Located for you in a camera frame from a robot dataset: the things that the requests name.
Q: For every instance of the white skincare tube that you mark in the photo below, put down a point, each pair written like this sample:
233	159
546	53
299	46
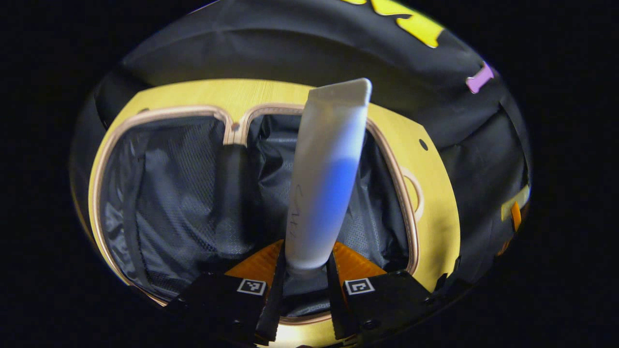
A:
324	183

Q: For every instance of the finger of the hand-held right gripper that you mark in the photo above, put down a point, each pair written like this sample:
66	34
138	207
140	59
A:
516	215

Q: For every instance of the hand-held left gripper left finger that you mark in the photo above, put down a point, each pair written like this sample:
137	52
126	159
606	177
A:
276	299

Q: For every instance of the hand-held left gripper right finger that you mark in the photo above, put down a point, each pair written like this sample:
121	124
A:
334	304

